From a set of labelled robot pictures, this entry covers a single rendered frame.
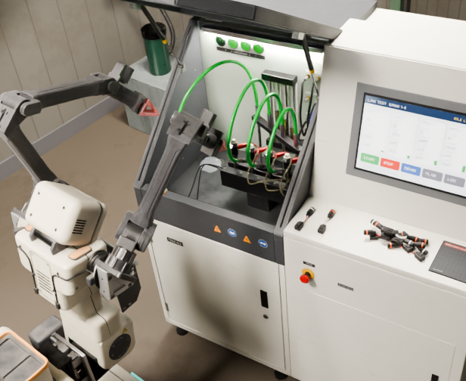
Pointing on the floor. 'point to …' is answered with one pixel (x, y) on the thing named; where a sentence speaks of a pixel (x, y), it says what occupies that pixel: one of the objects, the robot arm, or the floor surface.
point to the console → (412, 69)
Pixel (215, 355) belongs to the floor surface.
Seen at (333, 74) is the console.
